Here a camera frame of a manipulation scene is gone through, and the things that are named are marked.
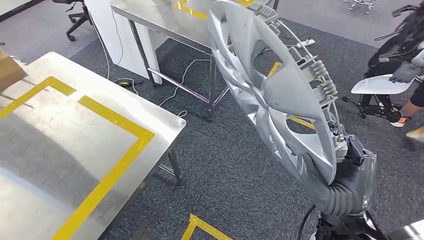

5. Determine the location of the stainless steel workbench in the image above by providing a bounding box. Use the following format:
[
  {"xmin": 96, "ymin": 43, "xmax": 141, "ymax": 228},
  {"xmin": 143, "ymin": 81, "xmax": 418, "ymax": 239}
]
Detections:
[{"xmin": 0, "ymin": 51, "xmax": 187, "ymax": 240}]

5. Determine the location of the yellow tape on steel table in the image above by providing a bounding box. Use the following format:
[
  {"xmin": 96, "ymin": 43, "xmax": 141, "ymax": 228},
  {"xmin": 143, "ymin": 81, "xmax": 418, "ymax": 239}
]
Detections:
[{"xmin": 172, "ymin": 0, "xmax": 256, "ymax": 21}]

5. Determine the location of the silver plastic hubcap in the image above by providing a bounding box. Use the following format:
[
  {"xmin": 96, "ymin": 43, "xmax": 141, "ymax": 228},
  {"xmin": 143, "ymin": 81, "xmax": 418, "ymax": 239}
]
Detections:
[{"xmin": 206, "ymin": 0, "xmax": 349, "ymax": 186}]

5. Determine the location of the yellow tape on workbench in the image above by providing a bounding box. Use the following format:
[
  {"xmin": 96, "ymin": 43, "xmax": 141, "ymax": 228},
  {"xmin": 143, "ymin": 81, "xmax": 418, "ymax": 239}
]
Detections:
[{"xmin": 0, "ymin": 76, "xmax": 156, "ymax": 240}]

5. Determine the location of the white desk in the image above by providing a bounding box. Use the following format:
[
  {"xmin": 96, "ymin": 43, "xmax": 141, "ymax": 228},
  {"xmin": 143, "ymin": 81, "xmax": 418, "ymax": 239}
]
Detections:
[{"xmin": 84, "ymin": 0, "xmax": 168, "ymax": 85}]

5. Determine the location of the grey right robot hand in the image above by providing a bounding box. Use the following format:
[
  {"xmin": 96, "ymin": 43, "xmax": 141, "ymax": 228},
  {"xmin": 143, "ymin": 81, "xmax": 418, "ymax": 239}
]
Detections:
[{"xmin": 297, "ymin": 134, "xmax": 379, "ymax": 207}]

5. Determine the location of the second robot grey hand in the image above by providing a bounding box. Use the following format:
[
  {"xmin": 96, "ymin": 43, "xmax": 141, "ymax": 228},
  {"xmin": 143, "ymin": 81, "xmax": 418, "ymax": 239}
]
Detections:
[{"xmin": 389, "ymin": 61, "xmax": 422, "ymax": 84}]

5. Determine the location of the white plastic mirror cover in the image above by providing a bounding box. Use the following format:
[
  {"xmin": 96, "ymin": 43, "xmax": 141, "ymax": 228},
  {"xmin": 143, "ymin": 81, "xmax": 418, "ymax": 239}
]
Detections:
[{"xmin": 350, "ymin": 74, "xmax": 415, "ymax": 96}]

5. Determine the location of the person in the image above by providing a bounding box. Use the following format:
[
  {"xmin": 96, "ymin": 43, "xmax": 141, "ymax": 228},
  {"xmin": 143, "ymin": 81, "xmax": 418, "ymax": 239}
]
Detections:
[{"xmin": 390, "ymin": 89, "xmax": 424, "ymax": 143}]

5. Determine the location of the white power cable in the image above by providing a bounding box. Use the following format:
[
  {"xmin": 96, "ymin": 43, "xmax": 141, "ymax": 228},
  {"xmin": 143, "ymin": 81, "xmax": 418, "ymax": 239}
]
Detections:
[{"xmin": 158, "ymin": 58, "xmax": 213, "ymax": 108}]

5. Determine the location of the black office chair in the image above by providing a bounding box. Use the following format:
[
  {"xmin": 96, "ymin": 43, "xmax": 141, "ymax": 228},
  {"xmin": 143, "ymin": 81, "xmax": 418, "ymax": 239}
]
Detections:
[{"xmin": 52, "ymin": 0, "xmax": 94, "ymax": 42}]

